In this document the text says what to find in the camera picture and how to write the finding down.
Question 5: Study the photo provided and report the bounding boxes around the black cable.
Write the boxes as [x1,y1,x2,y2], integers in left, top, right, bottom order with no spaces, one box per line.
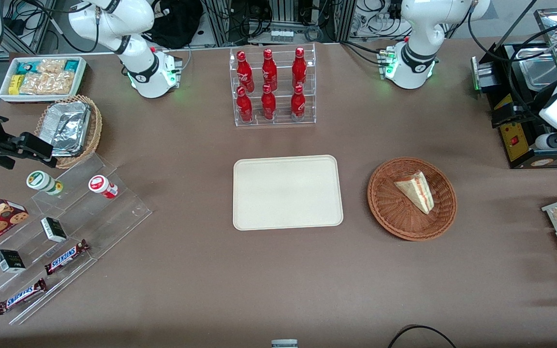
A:
[387,325,458,348]

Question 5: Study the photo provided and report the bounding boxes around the aluminium frame rack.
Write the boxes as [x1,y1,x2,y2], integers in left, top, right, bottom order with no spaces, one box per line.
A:
[201,0,357,45]

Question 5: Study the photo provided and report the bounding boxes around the black box with green light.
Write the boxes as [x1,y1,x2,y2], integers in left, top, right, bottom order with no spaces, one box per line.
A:
[470,47,502,94]

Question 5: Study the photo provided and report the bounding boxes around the black hot food display case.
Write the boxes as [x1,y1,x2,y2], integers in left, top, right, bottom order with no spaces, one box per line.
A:
[489,7,557,170]

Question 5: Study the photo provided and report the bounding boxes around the white rectangular snack bin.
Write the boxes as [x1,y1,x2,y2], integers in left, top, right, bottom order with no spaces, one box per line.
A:
[0,56,88,103]

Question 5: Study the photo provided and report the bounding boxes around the triangular sandwich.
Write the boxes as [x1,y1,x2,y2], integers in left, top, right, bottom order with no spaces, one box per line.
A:
[394,171,435,215]

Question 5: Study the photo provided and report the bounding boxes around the yellow snack packet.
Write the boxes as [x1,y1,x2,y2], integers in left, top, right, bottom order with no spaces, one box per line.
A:
[8,74,26,96]

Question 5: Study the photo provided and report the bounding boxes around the small black carton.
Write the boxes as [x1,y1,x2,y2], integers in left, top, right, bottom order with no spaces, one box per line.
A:
[0,249,27,274]
[41,217,68,243]

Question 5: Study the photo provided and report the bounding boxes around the clear rice cracker packet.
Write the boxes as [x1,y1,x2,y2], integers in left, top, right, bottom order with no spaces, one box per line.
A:
[36,59,67,74]
[19,72,76,96]

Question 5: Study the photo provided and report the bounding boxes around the silver foil containers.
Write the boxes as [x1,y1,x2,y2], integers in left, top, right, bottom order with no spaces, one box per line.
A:
[43,101,92,158]

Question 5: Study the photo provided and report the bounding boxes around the red cola bottle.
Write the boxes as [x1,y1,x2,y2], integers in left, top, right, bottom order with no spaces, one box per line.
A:
[292,47,308,89]
[236,50,255,93]
[262,48,278,91]
[291,85,307,122]
[261,84,277,121]
[236,86,254,123]

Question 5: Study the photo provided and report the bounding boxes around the clear acrylic stepped display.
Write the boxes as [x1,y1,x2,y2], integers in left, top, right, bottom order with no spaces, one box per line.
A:
[0,153,153,326]

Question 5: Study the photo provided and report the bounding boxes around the brown round wicker basket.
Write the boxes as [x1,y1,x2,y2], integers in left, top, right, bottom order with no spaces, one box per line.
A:
[367,157,457,241]

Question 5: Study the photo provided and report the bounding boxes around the red lid cup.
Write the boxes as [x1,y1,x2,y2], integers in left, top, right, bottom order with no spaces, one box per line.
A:
[88,175,119,200]

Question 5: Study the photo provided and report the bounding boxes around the clear acrylic bottle rack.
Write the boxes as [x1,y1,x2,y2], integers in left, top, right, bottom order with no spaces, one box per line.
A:
[229,43,317,127]

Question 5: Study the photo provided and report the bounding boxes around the green lid cup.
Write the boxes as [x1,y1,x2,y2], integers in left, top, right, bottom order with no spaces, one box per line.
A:
[26,171,64,196]

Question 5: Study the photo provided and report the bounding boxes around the light wicker basket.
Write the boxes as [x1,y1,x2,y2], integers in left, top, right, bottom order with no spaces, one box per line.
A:
[34,95,103,170]

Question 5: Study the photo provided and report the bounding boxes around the brown snickers bar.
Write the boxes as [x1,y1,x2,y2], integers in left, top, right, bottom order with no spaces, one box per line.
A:
[44,239,91,276]
[0,278,48,316]

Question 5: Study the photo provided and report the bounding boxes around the cream plastic tray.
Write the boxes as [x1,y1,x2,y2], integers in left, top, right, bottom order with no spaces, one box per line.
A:
[233,155,344,232]

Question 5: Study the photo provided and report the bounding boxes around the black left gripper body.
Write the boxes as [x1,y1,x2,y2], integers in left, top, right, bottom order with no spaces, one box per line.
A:
[511,107,541,128]

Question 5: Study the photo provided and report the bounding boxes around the black bag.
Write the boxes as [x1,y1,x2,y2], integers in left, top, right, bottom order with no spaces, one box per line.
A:
[144,0,205,49]

